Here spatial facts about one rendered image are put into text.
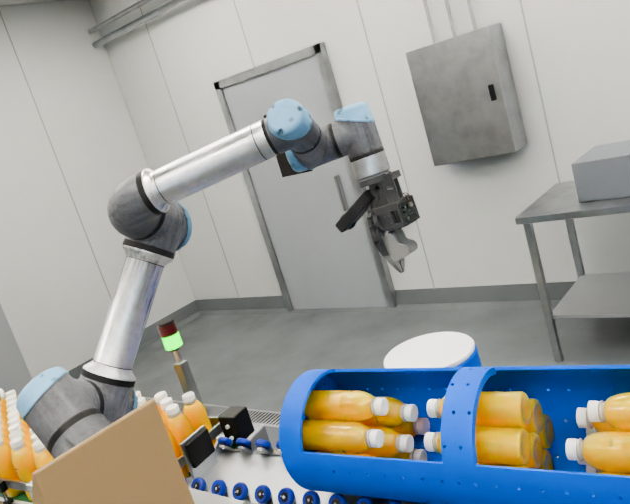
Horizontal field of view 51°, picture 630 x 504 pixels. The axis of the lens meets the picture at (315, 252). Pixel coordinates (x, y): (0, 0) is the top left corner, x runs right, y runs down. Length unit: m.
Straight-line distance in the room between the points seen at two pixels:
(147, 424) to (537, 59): 3.75
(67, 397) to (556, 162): 3.78
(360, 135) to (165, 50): 5.28
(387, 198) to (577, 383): 0.54
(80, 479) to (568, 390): 0.96
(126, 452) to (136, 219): 0.45
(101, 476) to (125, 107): 6.12
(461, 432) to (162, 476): 0.56
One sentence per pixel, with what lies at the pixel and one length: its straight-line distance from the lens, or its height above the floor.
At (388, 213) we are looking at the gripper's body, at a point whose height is 1.58.
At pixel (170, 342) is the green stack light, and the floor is 1.19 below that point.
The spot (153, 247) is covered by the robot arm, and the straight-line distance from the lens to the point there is 1.46.
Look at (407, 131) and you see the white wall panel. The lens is 5.03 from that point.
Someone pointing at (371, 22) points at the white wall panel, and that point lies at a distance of 5.06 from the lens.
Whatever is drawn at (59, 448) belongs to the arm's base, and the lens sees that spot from 1.36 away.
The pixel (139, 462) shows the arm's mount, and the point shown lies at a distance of 1.27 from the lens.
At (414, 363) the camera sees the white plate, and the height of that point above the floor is 1.04.
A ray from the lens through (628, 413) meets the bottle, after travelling 1.31.
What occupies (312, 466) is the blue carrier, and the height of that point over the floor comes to 1.09.
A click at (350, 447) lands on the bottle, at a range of 1.52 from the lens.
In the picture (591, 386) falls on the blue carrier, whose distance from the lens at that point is 1.48.
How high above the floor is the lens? 1.85
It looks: 13 degrees down
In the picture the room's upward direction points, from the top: 17 degrees counter-clockwise
